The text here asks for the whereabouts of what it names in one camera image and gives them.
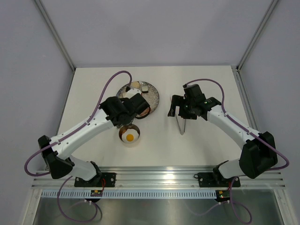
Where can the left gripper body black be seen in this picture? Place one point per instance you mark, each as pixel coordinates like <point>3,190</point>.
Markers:
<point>130,121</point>

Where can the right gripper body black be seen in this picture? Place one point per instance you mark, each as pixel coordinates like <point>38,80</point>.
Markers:
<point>187,110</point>

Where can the stainless steel tongs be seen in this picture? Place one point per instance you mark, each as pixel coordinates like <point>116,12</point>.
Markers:
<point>181,123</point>

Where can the stainless steel bowl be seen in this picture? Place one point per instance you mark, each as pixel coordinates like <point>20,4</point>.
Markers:
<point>129,129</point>

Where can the fried egg toy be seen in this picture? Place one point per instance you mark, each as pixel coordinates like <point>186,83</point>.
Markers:
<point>129,137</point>

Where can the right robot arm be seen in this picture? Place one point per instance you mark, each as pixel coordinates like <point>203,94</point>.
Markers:
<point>257,149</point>

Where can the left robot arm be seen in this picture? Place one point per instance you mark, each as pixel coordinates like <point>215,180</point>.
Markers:
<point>57,150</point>

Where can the bacon slice toy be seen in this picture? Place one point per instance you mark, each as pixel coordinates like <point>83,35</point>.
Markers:
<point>144,113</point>

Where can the silver patterned plate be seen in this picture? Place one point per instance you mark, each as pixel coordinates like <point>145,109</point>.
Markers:
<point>152,97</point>

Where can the sushi roll toy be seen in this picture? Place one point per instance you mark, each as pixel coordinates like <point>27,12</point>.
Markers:
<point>145,89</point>

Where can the beige round bun toy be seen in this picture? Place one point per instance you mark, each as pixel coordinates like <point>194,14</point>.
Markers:
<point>135,85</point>

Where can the right aluminium frame post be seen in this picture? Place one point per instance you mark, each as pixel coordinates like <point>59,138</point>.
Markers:
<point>258,32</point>

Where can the aluminium frame post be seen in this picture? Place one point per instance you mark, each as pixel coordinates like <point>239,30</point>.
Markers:
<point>48,21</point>
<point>258,32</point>

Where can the aluminium front rail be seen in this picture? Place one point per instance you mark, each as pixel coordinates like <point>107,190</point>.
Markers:
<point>181,177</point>

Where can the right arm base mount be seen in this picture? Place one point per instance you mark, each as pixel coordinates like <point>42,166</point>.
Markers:
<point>207,180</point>

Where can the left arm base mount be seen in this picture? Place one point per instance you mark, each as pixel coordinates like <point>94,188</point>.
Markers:
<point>107,180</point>

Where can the white slotted cable duct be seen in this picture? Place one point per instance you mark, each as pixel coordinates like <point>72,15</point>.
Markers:
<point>132,194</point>

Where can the left aluminium frame post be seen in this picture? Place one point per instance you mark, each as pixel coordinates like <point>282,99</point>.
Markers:
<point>48,21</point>

